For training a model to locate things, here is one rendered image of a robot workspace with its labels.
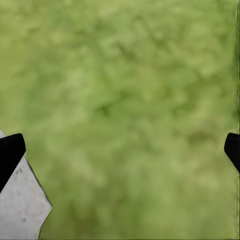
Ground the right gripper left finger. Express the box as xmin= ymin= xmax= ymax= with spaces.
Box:
xmin=0 ymin=133 xmax=26 ymax=193

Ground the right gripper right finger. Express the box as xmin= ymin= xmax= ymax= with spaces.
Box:
xmin=224 ymin=133 xmax=240 ymax=173

